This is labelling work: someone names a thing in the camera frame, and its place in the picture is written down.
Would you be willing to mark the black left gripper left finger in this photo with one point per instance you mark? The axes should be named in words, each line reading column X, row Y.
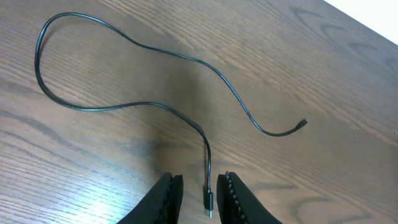
column 160, row 205

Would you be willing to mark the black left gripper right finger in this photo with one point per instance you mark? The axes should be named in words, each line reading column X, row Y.
column 238, row 205

